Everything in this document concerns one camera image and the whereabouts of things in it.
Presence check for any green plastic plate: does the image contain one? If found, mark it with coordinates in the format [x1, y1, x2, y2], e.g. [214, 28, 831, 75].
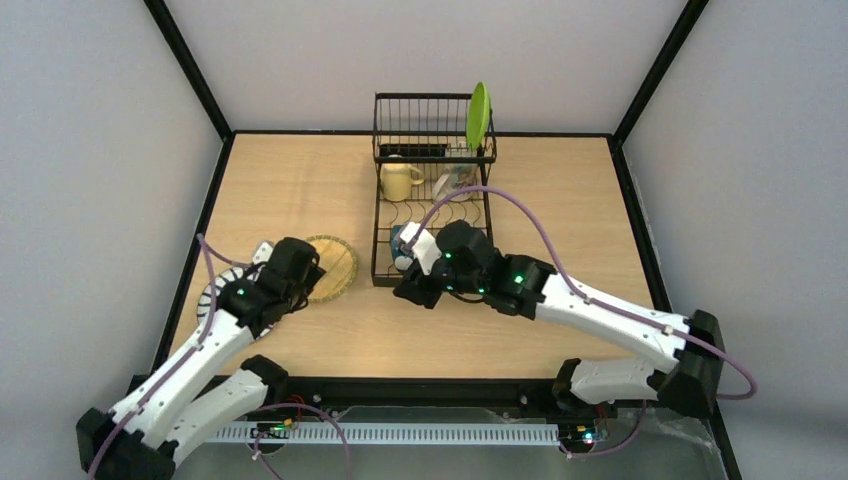
[465, 82, 491, 151]

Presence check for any blue striped white plate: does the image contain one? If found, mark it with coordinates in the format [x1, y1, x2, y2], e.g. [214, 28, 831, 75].
[196, 262, 283, 340]

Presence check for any black wire dish rack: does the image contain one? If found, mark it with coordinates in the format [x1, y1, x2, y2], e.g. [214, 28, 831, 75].
[370, 93, 497, 287]

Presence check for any woven bamboo plate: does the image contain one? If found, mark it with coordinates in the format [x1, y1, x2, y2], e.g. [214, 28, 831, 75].
[306, 234, 359, 303]

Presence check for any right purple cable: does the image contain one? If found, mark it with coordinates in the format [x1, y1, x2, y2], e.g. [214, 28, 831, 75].
[405, 186, 758, 460]

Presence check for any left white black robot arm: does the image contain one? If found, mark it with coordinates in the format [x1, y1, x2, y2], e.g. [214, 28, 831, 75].
[76, 235, 325, 479]

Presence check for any black rimmed white bowl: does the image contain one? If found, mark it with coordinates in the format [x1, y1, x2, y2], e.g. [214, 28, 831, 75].
[390, 224, 414, 273]

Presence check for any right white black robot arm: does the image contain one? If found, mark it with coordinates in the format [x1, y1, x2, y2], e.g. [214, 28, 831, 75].
[392, 220, 724, 417]

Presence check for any white slotted cable duct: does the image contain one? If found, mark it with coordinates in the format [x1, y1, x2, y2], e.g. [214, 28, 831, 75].
[209, 422, 559, 447]

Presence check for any yellow ceramic mug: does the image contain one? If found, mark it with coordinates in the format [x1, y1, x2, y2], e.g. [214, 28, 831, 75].
[379, 154, 425, 202]

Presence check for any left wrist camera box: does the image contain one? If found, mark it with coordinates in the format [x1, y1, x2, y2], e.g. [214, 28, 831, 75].
[251, 241, 274, 265]

